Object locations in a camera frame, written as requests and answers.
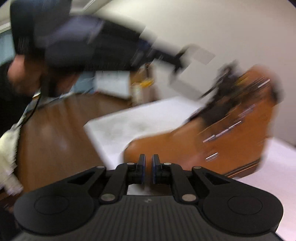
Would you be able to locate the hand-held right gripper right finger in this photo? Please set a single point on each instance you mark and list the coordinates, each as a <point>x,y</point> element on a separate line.
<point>155,169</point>

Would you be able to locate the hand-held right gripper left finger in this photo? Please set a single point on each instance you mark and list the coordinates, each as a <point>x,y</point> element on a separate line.
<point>142,169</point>

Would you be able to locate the white cloth bag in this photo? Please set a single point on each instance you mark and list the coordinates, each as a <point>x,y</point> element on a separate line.
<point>8,148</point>

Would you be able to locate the tan leather boot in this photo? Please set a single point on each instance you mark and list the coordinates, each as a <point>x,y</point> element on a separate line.
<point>219,143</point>

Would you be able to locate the person's left hand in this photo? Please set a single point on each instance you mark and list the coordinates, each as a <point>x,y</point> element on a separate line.
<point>25,74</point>

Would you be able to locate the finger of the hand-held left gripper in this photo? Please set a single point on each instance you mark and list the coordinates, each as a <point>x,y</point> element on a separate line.
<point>161,54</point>

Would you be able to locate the teal cloth cover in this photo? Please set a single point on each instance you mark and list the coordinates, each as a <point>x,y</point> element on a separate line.
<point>5,47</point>

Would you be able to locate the white pedal trash bin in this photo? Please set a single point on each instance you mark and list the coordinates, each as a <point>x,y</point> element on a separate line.
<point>142,92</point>

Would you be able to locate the person's left forearm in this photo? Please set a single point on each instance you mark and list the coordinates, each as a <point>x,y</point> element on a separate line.
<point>11,109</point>

